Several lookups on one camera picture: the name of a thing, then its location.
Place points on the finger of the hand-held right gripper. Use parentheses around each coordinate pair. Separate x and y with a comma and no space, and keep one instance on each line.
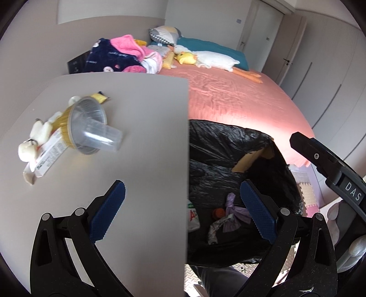
(314,155)

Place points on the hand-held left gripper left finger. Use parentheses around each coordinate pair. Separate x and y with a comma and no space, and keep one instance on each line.
(110,211)

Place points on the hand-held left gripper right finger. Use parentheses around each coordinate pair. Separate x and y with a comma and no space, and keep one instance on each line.
(258,212)

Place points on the cardboard bin with black bag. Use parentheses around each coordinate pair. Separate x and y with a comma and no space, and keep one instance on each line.
(217,171)

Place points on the small clear plastic cup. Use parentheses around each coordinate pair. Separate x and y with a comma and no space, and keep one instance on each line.
(110,137)

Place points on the white paper packaging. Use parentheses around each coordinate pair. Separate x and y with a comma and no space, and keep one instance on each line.
(47,158)

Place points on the round foil tart tin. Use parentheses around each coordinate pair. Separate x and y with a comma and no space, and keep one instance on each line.
(64,125)

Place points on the small white plush toy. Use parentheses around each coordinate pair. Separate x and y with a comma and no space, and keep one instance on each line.
(28,150)

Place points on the clear plastic cup with lid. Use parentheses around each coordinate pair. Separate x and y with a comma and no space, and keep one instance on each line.
(85,108)

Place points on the yellow snack wrapper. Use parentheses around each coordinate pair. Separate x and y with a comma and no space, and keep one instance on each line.
(98,97)

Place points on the person's right hand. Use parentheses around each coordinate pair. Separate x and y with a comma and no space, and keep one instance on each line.
(333,220)

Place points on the purple wrapper in bin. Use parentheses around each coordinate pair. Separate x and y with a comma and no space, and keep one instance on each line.
(237,217)

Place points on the foam puzzle floor mat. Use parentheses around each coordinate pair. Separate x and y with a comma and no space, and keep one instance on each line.
(307,194)

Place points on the small orange ball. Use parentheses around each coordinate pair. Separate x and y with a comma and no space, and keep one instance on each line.
(218,212)

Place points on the crumpled silver foil wrapper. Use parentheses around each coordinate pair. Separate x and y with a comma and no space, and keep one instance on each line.
(214,230)

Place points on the white bottle with red label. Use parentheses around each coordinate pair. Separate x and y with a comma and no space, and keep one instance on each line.
(193,218)

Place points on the white wardrobe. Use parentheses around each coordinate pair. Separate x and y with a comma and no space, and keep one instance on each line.
(328,85)

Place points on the person's leg in dark pants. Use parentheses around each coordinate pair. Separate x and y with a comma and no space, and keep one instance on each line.
(220,281)

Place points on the bed with pink sheet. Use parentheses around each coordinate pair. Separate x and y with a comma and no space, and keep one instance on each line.
(243,100)

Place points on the white bedside table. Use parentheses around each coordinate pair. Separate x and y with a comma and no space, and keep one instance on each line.
(128,114)

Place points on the white door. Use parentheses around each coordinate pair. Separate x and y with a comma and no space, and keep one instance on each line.
(277,48)

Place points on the white round screw cover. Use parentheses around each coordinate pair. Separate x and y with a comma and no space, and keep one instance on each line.
(73,100)

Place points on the white goose plush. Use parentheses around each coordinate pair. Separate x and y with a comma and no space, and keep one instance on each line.
(214,58)

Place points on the teal pillow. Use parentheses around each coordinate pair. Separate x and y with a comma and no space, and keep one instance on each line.
(217,48)

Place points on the white and pink blanket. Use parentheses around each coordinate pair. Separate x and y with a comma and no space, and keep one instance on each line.
(153,64)

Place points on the yellow duck plush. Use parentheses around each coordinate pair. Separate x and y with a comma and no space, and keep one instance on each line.
(185,58)

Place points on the yellow dotted cushion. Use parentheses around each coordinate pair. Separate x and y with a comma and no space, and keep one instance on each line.
(168,60)

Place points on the pale blue patterned blanket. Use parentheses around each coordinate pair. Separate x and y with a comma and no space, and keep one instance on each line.
(160,50)

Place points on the pink fleece garment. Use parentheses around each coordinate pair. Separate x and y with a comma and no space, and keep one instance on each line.
(128,42)

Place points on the yellow garment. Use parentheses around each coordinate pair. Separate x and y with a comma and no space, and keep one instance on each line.
(140,42)

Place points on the patchwork pillow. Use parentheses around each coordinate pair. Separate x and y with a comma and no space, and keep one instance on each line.
(164,34)

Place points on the black wall panel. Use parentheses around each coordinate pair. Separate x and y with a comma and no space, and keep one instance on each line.
(77,64)

